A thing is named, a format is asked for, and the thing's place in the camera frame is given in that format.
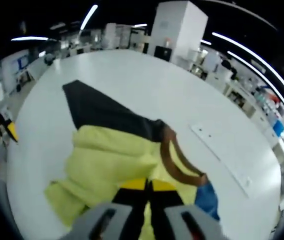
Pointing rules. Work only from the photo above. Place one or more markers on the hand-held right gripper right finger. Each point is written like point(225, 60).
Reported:
point(177, 220)

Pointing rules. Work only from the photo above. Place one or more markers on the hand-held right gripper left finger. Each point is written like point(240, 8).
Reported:
point(112, 220)

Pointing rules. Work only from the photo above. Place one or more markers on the yellow blue black garment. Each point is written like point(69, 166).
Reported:
point(107, 155)

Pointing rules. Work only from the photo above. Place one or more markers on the white ceiling light strip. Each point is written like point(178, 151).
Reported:
point(206, 42)
point(262, 65)
point(88, 17)
point(29, 38)
point(264, 80)

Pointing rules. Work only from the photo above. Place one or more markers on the white counter cabinets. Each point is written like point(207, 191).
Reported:
point(252, 107)

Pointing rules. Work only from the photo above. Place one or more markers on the blue bin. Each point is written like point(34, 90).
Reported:
point(279, 128)

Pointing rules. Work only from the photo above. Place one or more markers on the white tall cabinet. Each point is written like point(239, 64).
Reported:
point(212, 62)

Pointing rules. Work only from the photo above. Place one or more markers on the black low cabinet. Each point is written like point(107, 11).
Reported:
point(163, 53)

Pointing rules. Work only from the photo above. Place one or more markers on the white square pillar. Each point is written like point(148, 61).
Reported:
point(179, 30)

